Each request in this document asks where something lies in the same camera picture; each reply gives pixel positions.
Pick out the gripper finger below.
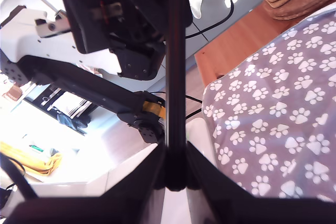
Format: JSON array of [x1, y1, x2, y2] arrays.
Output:
[[99, 142, 166, 224], [186, 141, 257, 224]]

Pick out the yellow cloth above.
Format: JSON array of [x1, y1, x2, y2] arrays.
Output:
[[0, 141, 64, 175]]

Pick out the purple paw-print cloth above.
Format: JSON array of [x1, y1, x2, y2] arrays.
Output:
[[202, 7, 336, 204]]

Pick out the striped white cloth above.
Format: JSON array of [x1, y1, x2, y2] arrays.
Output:
[[46, 90, 93, 120]]

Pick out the white rounded appliance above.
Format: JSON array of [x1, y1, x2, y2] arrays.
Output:
[[0, 5, 124, 77]]

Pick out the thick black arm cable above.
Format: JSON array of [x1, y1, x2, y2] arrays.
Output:
[[0, 152, 39, 201], [149, 90, 203, 120]]

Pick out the thin black camera cable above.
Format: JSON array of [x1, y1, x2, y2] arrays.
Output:
[[185, 0, 235, 38]]

